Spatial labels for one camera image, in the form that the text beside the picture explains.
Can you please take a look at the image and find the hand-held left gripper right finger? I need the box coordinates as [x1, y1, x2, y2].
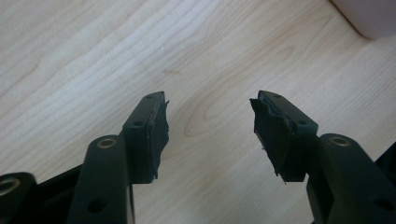
[249, 90, 396, 224]

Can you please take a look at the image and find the pale pink container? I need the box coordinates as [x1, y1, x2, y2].
[330, 0, 396, 40]

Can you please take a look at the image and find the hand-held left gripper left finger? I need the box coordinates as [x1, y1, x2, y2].
[65, 91, 171, 224]

